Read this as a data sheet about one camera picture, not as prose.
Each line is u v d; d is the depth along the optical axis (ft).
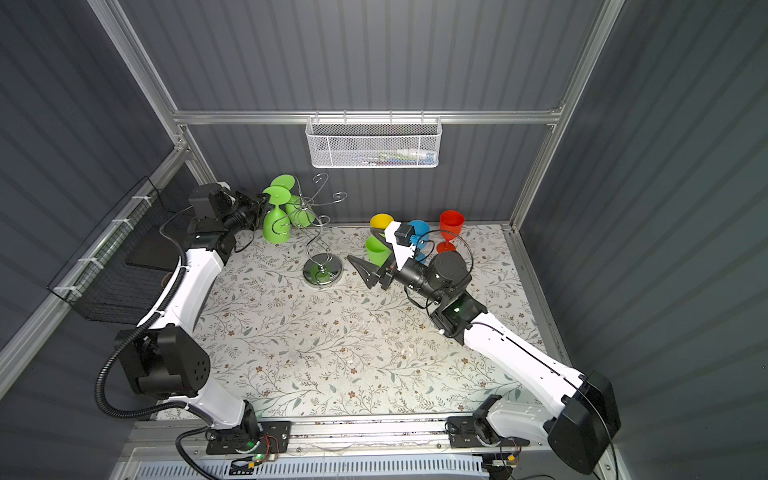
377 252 3.07
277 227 2.57
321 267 3.44
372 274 1.78
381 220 3.42
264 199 2.59
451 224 3.25
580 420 1.25
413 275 1.85
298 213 2.85
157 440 2.47
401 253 1.75
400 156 3.00
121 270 2.32
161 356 1.44
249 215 2.31
